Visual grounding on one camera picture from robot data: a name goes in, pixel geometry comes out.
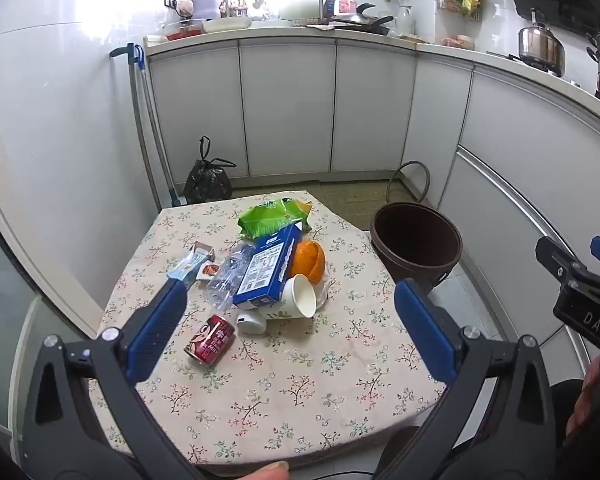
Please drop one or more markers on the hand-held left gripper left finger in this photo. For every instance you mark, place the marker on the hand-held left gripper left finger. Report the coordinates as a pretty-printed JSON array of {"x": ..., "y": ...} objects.
[{"x": 156, "y": 327}]

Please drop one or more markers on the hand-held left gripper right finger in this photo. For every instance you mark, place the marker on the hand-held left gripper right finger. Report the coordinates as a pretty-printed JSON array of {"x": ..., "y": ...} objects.
[{"x": 425, "y": 330}]

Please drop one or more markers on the small light drink carton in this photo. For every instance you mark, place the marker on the small light drink carton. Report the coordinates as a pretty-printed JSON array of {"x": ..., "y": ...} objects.
[{"x": 187, "y": 266}]

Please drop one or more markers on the brown trash bin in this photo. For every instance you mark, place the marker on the brown trash bin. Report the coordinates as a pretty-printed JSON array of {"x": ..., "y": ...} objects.
[{"x": 415, "y": 240}]

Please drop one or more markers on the small white plastic bottle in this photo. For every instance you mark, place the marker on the small white plastic bottle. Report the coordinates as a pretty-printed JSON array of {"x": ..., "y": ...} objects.
[{"x": 252, "y": 322}]

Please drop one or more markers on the white tissue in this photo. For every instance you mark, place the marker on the white tissue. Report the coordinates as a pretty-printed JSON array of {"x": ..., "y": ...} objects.
[{"x": 323, "y": 294}]

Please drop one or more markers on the orange peel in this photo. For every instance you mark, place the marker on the orange peel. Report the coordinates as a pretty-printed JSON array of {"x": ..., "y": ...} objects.
[{"x": 310, "y": 260}]

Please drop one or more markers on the person's right hand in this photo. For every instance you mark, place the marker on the person's right hand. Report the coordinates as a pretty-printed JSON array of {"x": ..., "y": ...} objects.
[{"x": 587, "y": 385}]

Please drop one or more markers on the person's left hand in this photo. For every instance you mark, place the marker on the person's left hand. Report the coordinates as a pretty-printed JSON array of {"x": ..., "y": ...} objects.
[{"x": 271, "y": 471}]

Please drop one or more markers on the red drink can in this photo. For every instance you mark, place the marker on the red drink can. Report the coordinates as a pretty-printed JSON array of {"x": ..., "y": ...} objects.
[{"x": 210, "y": 340}]

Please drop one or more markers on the small brown snack packet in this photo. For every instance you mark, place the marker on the small brown snack packet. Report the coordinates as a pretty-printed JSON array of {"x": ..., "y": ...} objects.
[{"x": 210, "y": 270}]

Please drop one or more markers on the crushed clear plastic bottle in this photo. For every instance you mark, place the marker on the crushed clear plastic bottle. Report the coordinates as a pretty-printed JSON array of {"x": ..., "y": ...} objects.
[{"x": 227, "y": 280}]

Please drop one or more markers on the blue carton box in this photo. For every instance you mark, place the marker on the blue carton box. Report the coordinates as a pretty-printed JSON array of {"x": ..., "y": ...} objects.
[{"x": 265, "y": 270}]

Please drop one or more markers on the white paper cup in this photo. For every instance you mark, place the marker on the white paper cup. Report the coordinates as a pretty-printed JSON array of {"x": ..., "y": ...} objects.
[{"x": 300, "y": 297}]

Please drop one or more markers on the floral tablecloth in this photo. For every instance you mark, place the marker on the floral tablecloth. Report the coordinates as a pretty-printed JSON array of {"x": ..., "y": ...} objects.
[{"x": 290, "y": 385}]

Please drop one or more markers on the black garbage bag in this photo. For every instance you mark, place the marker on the black garbage bag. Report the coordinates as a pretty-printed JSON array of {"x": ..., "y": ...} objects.
[{"x": 207, "y": 182}]

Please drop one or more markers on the green snack bag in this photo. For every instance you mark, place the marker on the green snack bag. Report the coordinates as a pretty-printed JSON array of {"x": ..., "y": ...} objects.
[{"x": 270, "y": 217}]

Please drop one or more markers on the steel kettle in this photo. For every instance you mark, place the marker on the steel kettle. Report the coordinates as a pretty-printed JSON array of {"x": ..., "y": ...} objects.
[{"x": 541, "y": 45}]

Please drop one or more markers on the white kitchen cabinet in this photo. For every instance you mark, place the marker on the white kitchen cabinet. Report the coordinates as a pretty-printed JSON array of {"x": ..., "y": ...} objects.
[{"x": 290, "y": 105}]

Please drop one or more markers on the hanging snack bags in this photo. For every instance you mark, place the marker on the hanging snack bags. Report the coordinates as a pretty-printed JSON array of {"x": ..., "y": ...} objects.
[{"x": 462, "y": 2}]

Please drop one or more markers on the glass food container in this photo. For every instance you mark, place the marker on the glass food container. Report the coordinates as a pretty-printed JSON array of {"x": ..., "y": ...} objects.
[{"x": 182, "y": 30}]

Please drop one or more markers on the black wok with lid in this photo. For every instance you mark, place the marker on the black wok with lid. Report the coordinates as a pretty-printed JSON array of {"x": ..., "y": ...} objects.
[{"x": 362, "y": 21}]

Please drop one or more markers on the white tray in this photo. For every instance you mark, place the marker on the white tray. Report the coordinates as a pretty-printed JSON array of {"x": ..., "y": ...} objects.
[{"x": 227, "y": 24}]

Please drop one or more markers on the white electric kettle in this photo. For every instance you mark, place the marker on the white electric kettle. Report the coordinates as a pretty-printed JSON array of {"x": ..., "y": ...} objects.
[{"x": 207, "y": 6}]

